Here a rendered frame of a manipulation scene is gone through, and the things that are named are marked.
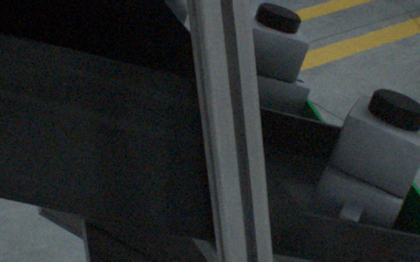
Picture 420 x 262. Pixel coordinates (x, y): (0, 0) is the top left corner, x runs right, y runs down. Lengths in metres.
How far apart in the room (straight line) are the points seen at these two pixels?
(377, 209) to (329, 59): 3.33
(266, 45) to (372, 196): 0.17
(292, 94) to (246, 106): 0.25
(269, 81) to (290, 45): 0.03
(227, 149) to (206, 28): 0.05
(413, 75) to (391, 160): 3.16
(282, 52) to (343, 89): 2.92
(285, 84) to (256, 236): 0.23
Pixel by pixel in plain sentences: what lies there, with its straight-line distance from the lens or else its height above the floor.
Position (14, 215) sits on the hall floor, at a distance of 3.01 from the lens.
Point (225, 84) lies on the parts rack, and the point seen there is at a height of 1.33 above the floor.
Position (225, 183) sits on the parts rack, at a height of 1.29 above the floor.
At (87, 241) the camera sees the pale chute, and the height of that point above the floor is 1.19.
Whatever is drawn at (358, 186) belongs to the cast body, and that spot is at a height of 1.24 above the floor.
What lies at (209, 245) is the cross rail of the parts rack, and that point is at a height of 1.23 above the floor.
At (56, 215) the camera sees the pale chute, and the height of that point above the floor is 1.18.
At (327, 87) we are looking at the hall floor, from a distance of 3.56.
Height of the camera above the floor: 1.48
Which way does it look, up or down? 27 degrees down
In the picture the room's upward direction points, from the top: 7 degrees counter-clockwise
